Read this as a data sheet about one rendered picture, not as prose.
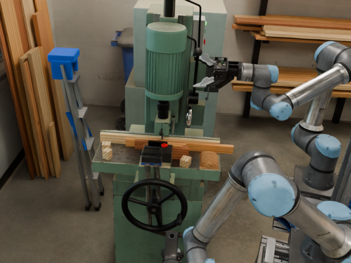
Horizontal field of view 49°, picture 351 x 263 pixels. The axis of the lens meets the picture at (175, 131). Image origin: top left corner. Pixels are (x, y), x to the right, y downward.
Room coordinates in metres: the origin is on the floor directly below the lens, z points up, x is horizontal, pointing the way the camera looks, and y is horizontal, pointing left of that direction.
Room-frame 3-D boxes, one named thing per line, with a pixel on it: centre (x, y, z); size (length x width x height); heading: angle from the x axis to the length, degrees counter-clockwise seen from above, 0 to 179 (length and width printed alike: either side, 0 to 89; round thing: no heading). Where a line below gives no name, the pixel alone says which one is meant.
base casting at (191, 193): (1.75, 0.06, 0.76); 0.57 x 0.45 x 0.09; 178
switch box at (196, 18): (1.94, -0.09, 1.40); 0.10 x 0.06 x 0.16; 178
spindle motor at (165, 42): (1.63, 0.06, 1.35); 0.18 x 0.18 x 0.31
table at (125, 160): (1.52, 0.08, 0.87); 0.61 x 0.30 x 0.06; 88
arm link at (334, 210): (1.05, -0.58, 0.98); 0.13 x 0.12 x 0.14; 7
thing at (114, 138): (1.65, 0.08, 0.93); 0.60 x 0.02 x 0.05; 88
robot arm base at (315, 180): (1.54, -0.71, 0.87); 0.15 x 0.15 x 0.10
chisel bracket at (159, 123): (1.65, 0.06, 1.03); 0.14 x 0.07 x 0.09; 178
